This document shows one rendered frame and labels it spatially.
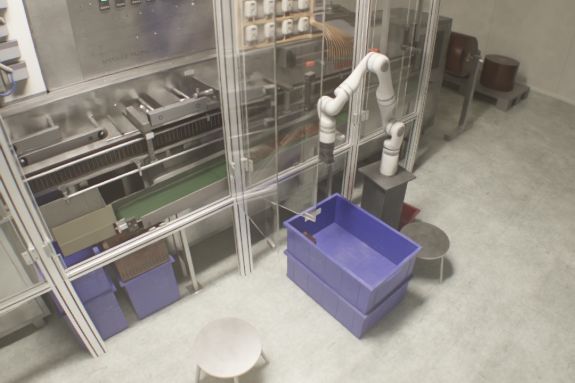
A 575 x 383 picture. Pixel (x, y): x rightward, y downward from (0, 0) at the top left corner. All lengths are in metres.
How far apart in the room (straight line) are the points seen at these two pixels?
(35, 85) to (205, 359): 1.42
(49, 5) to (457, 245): 2.67
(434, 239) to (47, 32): 2.26
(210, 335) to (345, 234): 0.97
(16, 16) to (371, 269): 2.06
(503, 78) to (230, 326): 4.35
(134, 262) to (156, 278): 0.19
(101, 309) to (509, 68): 4.81
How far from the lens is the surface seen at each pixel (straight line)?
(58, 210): 1.81
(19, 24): 1.89
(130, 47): 2.02
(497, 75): 5.16
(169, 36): 2.09
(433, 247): 2.26
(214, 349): 1.77
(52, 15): 1.92
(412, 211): 2.73
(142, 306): 2.18
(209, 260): 2.45
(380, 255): 2.17
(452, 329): 2.25
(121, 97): 1.99
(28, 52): 1.91
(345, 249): 2.18
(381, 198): 2.19
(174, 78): 2.07
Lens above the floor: 1.75
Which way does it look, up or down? 33 degrees down
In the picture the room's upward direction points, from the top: straight up
